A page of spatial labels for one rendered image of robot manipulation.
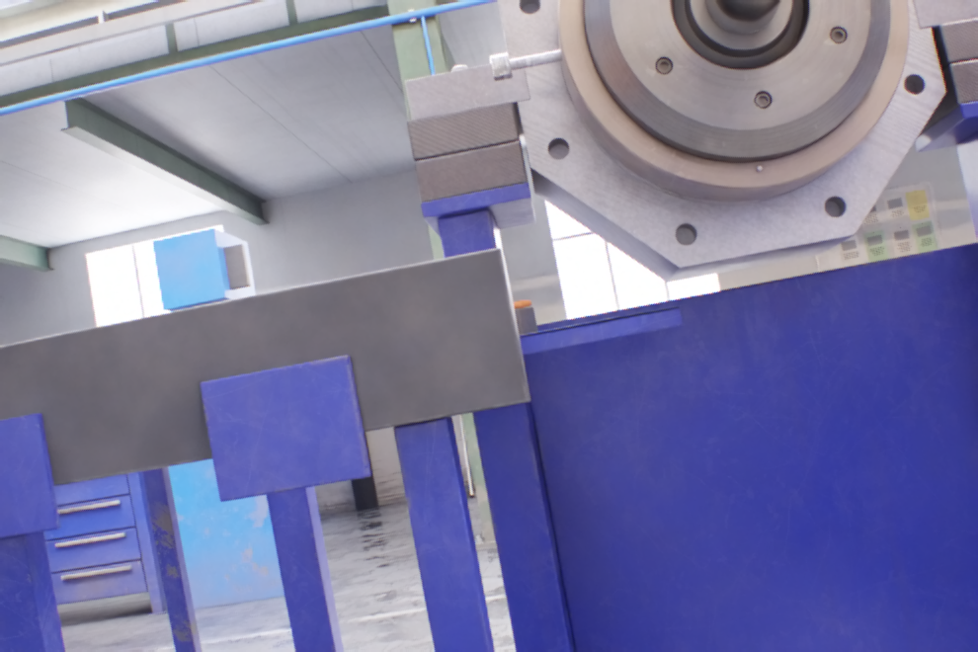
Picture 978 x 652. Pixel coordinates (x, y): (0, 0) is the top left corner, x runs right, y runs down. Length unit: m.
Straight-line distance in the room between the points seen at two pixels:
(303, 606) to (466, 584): 0.45
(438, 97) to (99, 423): 0.54
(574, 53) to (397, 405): 0.42
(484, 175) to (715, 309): 0.33
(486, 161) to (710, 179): 0.26
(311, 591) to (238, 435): 0.44
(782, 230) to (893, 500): 0.37
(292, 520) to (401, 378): 0.46
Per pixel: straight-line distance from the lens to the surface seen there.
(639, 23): 1.31
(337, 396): 1.15
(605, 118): 1.33
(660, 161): 1.33
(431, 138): 1.43
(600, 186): 1.43
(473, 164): 1.42
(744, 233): 1.44
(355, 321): 1.16
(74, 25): 8.20
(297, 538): 1.57
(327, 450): 1.16
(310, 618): 1.58
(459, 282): 1.15
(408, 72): 7.51
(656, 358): 1.54
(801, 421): 1.56
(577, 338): 1.28
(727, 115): 1.30
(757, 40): 1.32
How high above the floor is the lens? 0.73
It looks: 4 degrees up
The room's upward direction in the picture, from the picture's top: 10 degrees counter-clockwise
